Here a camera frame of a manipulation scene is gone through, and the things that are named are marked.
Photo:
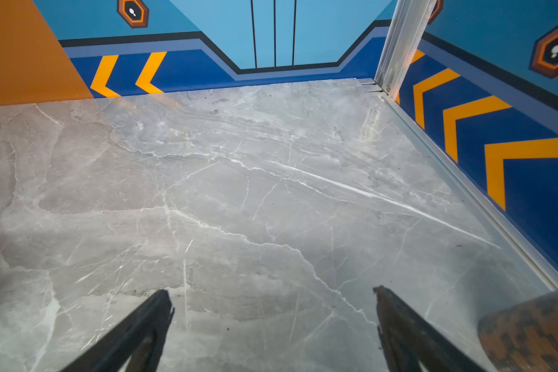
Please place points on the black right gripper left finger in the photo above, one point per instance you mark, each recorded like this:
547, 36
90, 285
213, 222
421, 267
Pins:
136, 343

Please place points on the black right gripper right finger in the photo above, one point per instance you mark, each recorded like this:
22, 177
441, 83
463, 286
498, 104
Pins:
409, 343

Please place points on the brown patterned cylinder cup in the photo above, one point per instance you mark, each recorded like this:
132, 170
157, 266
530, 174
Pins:
523, 337

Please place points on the aluminium corner post right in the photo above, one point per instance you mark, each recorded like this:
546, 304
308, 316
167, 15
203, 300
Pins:
408, 24

